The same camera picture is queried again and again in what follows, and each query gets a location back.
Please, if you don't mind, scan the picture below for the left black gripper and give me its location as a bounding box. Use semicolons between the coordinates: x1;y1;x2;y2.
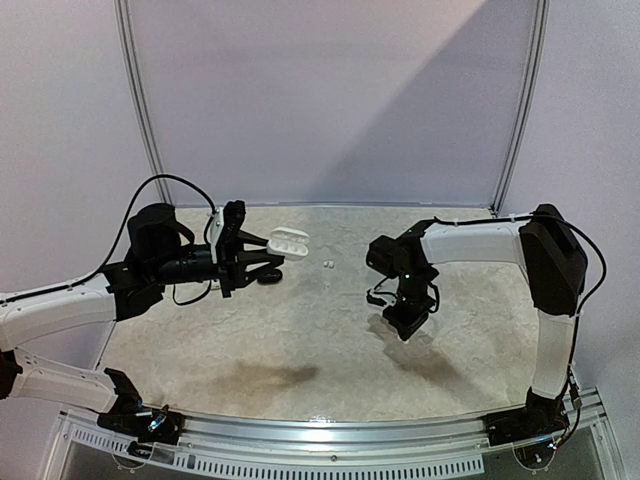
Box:
150;231;284;298

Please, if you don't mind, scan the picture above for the black oval charging case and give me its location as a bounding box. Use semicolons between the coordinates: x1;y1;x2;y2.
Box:
257;269;283;285

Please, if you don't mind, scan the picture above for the white oval case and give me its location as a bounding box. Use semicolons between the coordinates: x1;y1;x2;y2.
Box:
267;227;310;261

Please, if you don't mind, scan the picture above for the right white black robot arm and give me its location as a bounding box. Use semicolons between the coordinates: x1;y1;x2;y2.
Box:
365;204;589;436

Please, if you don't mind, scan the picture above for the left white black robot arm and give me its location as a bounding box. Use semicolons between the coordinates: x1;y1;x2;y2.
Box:
1;201;308;434

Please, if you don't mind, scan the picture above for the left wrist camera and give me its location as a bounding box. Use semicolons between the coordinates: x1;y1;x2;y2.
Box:
206;200;246;264

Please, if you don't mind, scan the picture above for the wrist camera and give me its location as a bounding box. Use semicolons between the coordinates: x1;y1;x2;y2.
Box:
366;288;397;308
206;200;246;264

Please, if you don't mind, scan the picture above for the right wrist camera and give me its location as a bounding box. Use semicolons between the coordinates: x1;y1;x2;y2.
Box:
366;288;397;308

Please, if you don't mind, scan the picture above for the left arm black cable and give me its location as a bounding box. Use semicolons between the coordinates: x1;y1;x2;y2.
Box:
0;173;224;306

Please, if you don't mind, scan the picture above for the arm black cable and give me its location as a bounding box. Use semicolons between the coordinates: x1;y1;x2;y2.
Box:
0;173;224;306
429;212;609;401

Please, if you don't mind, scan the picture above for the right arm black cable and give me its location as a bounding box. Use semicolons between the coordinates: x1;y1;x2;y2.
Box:
429;212;609;401

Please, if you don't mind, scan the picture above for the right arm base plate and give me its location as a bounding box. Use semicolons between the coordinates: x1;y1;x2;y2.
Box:
480;407;569;446

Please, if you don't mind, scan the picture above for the aluminium front rail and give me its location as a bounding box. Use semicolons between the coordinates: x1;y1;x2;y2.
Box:
59;385;609;456

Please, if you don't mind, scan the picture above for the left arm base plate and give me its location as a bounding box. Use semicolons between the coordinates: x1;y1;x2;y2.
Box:
97;401;186;445

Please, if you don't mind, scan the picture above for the white slotted cable duct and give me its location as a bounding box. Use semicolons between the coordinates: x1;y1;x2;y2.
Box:
60;426;487;479

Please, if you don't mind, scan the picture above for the left aluminium frame post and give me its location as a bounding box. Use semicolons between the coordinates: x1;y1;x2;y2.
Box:
114;0;165;175

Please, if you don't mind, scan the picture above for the aluminium frame post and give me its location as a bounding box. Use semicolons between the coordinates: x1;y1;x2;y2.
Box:
114;0;165;175
490;0;549;215

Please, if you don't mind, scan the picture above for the right aluminium frame post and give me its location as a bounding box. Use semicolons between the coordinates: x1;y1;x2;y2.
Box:
490;0;549;215

